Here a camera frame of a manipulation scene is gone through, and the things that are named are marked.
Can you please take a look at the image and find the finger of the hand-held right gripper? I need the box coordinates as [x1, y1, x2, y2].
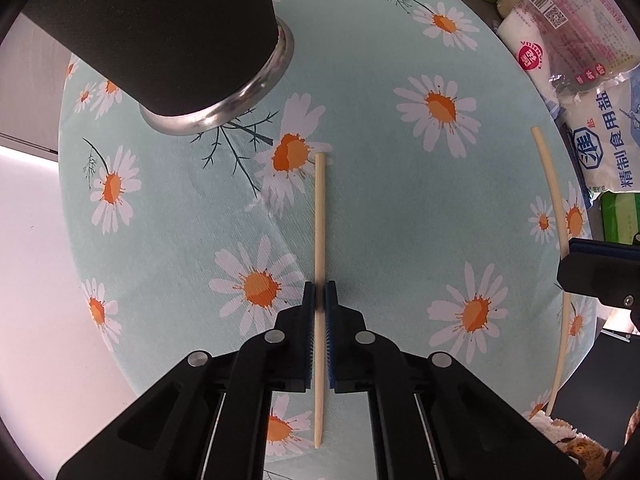
[556, 232, 640, 335]

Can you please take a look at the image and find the clear pink print packet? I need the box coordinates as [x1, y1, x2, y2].
[510, 0, 640, 91]

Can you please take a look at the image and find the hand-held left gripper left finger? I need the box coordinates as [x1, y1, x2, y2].
[55, 281, 317, 480]

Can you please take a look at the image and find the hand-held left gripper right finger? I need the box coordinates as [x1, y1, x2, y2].
[323, 281, 587, 480]

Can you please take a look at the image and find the black utensil holder steel base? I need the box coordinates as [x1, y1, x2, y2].
[20, 0, 296, 136]

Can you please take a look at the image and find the bamboo chopstick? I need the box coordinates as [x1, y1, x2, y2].
[531, 126, 573, 416]
[311, 152, 328, 448]

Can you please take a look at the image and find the bright green plastic packet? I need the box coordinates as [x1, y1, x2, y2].
[597, 190, 640, 246]

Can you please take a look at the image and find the white bag red logo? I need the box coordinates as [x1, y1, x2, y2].
[495, 12, 571, 121]

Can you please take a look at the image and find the fuzzy brown white cloth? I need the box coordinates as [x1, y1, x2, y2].
[527, 410, 616, 471]

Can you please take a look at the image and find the daisy print tablecloth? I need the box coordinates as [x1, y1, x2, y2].
[59, 0, 596, 480]

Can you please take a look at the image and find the white salt bag blue print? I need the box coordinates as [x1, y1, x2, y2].
[557, 67, 640, 196]

